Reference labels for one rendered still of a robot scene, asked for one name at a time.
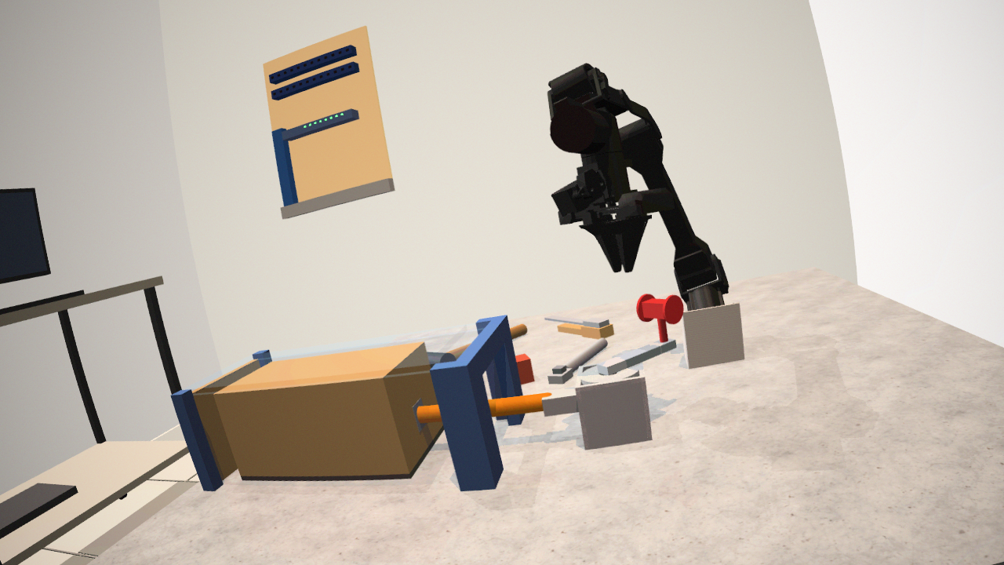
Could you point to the black mallet with wooden handle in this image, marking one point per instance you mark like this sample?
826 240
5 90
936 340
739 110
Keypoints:
518 331

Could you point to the blue u-shaped frame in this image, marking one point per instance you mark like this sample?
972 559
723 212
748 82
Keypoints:
494 342

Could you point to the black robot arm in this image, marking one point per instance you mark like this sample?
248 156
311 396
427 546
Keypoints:
582 109

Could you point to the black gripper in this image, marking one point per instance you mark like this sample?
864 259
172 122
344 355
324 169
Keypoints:
619 238

